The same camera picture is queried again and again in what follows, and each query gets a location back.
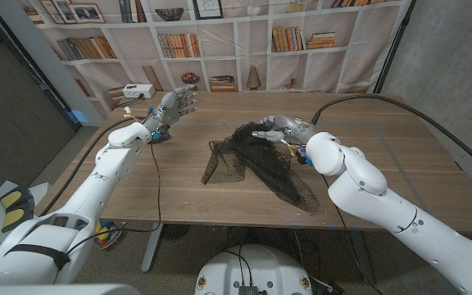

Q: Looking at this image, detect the white table leg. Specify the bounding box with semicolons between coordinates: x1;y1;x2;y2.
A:
140;223;164;272

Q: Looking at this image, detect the black and yellow foot pedal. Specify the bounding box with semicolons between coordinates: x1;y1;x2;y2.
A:
0;186;35;234

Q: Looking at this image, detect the colourful toy on floor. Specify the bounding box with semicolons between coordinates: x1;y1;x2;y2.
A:
93;220;123;250

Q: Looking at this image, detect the dark purple toy fruit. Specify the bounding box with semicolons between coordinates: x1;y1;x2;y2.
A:
148;129;171;144

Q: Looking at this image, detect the printed bookshelf backdrop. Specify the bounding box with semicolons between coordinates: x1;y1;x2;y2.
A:
16;0;413;120

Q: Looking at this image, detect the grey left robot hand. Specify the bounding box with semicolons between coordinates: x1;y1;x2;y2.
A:
142;84;199;141

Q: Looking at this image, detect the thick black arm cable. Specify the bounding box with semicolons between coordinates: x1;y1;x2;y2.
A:
39;116;138;217
310;93;472;181

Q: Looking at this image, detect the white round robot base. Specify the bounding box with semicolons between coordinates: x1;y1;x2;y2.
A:
194;244;314;295

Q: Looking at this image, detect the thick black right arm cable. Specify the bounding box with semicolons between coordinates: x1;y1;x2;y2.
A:
310;93;472;181

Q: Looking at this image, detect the white power strip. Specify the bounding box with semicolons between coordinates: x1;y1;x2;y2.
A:
121;84;157;100

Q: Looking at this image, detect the black backdrop stand pole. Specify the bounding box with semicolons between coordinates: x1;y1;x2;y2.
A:
373;0;417;94

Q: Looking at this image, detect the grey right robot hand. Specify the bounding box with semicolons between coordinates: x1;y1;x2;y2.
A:
251;114;318;145

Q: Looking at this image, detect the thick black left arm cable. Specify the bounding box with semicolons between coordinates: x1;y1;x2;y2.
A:
39;116;138;217

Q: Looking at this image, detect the thin black hanging cable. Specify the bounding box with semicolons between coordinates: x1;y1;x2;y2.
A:
320;174;384;288
67;141;162;255

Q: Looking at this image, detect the black mesh netting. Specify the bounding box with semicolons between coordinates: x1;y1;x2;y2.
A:
201;121;321;216

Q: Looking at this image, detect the white robot torso edge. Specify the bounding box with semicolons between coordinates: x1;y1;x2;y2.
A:
0;284;139;295

